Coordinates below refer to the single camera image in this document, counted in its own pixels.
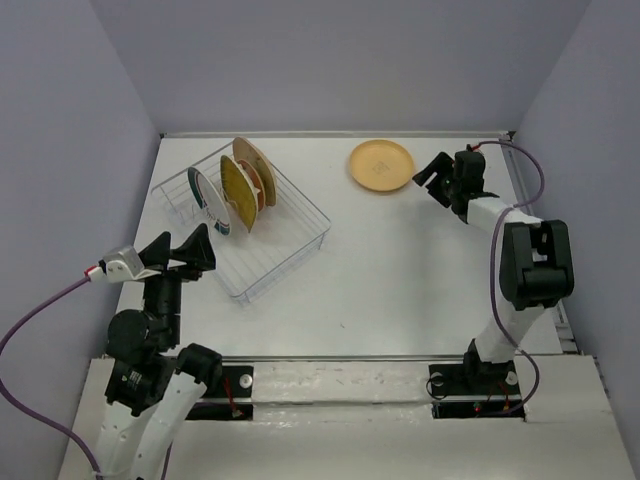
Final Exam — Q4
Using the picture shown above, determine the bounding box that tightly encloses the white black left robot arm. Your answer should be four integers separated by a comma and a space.
87, 224, 222, 479

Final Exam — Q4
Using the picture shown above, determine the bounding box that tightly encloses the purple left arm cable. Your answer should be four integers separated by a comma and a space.
0, 267, 104, 476

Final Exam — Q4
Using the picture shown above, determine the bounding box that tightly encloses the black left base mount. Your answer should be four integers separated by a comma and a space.
186, 364, 254, 421

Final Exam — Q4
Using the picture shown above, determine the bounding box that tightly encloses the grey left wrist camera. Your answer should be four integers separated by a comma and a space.
84, 246, 164, 284

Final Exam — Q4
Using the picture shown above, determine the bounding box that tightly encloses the beige bird oval plate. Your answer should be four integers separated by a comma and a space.
232, 137, 277, 206

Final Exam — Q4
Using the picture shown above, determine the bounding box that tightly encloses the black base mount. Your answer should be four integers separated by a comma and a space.
186, 364, 254, 421
425, 361, 525, 420

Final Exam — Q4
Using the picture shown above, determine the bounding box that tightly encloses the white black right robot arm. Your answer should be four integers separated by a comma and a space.
413, 148, 575, 392

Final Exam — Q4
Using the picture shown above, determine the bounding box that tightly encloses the white plate green red rim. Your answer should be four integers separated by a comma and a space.
187, 167, 231, 236

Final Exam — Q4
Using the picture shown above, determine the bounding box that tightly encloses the small beige patterned plate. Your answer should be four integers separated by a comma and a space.
239, 159, 266, 212

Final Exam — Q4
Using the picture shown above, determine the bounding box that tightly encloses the green yellow bamboo tray plate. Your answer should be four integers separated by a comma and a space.
220, 155, 258, 232

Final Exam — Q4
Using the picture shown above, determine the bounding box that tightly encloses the white wire dish rack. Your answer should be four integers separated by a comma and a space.
151, 141, 331, 304

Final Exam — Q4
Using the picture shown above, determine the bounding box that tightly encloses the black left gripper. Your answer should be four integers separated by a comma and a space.
138, 220, 217, 343

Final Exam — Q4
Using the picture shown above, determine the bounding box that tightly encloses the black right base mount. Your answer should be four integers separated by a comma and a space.
425, 361, 525, 420

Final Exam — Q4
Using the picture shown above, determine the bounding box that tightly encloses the plain beige round plate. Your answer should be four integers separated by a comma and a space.
348, 139, 415, 193

